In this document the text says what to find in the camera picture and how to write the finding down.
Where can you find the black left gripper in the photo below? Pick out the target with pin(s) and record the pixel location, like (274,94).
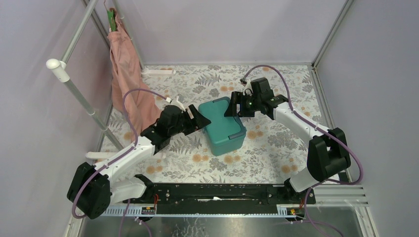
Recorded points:
(190,117)

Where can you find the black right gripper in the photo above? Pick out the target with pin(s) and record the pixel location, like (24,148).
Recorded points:
(237,98)

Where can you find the teal medicine kit box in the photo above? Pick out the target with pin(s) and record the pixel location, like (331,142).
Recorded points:
(224,134)

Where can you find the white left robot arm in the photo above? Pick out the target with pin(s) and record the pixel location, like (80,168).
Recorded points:
(96,186)

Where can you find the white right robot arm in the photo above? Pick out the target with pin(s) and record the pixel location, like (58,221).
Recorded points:
(327,155)

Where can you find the floral table cloth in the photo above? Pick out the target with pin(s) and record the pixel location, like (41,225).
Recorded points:
(271,153)

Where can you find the white rack foot rear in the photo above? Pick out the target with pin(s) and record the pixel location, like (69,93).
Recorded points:
(149,72)

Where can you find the pink hanging cloth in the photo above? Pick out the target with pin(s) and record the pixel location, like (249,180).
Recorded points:
(140,105)

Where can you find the green clothes hanger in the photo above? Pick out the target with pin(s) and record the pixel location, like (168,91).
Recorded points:
(111,14)

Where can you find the white clothes rack pole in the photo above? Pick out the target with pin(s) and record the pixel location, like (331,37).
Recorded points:
(58,69)

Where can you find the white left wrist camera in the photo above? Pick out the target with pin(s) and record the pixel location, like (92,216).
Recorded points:
(176,103)

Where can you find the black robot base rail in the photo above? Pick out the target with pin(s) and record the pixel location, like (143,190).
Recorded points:
(242,199)

